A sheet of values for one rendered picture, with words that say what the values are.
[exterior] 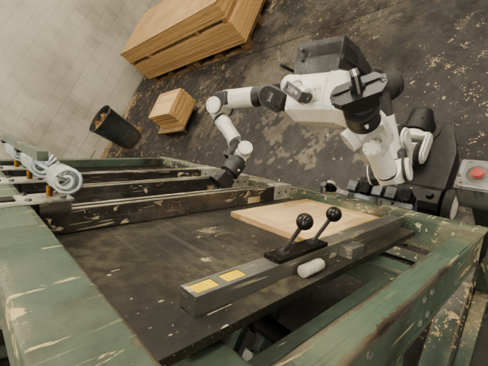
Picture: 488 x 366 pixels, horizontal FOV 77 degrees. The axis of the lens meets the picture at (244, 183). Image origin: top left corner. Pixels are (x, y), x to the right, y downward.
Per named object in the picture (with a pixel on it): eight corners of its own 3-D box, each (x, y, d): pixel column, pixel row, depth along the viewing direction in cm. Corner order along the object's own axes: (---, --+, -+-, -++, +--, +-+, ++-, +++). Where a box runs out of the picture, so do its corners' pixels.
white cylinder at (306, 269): (306, 280, 70) (325, 271, 75) (308, 268, 69) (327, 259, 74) (295, 275, 72) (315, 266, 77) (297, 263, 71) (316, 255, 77)
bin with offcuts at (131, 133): (147, 125, 522) (113, 102, 478) (133, 152, 505) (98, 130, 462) (131, 128, 556) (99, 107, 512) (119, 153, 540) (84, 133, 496)
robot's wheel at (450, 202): (449, 211, 193) (451, 183, 185) (458, 213, 190) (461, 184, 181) (438, 227, 182) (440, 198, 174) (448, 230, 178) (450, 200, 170)
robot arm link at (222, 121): (221, 140, 141) (200, 108, 145) (233, 141, 150) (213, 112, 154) (237, 125, 136) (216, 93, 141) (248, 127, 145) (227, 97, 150)
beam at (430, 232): (485, 257, 109) (491, 227, 107) (478, 266, 101) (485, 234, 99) (170, 169, 266) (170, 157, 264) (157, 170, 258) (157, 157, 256)
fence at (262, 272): (401, 227, 118) (402, 217, 117) (194, 318, 53) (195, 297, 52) (388, 224, 121) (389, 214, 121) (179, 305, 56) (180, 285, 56)
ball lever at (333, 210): (319, 249, 81) (348, 213, 74) (310, 252, 78) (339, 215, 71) (308, 238, 83) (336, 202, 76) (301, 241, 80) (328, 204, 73)
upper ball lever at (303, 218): (290, 260, 72) (320, 220, 66) (279, 263, 70) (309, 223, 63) (280, 247, 74) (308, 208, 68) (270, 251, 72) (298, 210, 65)
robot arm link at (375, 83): (393, 96, 65) (394, 123, 75) (380, 62, 69) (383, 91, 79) (335, 116, 70) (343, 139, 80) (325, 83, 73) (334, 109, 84)
